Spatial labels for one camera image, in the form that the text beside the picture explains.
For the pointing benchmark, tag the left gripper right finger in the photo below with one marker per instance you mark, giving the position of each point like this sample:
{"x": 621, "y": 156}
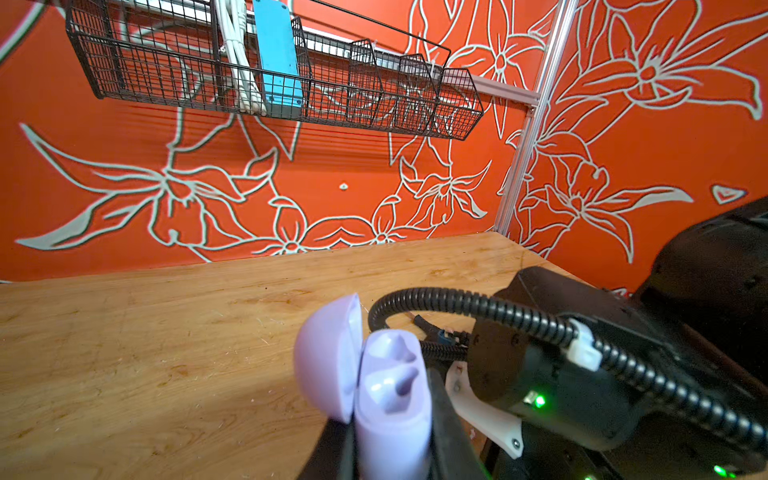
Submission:
{"x": 450, "y": 452}

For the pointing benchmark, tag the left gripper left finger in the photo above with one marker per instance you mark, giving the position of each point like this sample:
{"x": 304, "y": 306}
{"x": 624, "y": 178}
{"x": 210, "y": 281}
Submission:
{"x": 334, "y": 456}

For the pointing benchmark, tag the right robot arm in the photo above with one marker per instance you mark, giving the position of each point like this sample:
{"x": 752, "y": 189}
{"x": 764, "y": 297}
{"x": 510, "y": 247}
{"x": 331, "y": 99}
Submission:
{"x": 667, "y": 383}

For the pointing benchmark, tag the light blue power bank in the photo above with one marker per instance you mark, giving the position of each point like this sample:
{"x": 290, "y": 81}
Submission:
{"x": 282, "y": 89}

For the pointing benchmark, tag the black wire wall basket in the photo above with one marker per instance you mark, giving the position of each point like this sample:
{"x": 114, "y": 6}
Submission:
{"x": 256, "y": 58}

